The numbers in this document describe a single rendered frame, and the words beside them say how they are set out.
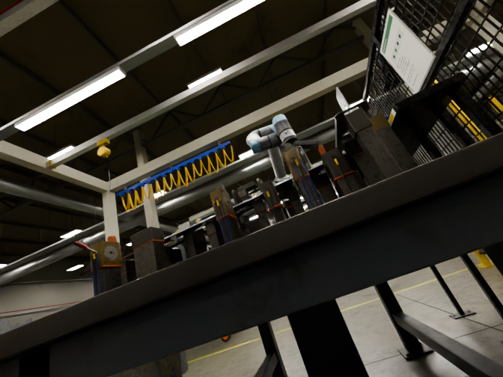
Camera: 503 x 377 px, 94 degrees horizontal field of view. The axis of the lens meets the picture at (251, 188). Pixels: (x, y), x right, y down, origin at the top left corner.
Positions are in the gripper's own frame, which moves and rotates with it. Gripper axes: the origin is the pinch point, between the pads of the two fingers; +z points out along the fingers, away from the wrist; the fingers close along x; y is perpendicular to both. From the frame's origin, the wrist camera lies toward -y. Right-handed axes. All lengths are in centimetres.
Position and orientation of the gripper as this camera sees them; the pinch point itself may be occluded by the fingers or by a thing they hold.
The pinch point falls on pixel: (311, 171)
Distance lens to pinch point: 112.4
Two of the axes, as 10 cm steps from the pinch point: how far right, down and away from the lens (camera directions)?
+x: -3.4, -2.7, -9.0
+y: -8.7, 4.5, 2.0
